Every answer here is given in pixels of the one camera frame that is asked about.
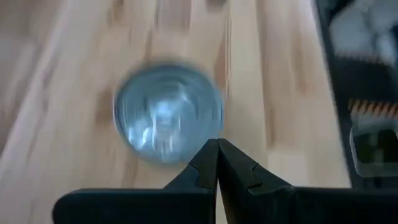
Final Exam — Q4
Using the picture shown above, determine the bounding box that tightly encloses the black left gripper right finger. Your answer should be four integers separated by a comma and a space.
218, 138, 398, 224

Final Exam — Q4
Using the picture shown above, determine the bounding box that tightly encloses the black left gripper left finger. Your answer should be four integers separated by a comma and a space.
52, 138, 219, 224

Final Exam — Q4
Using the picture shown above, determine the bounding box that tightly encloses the translucent rounded plastic piece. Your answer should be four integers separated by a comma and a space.
348, 123, 398, 179

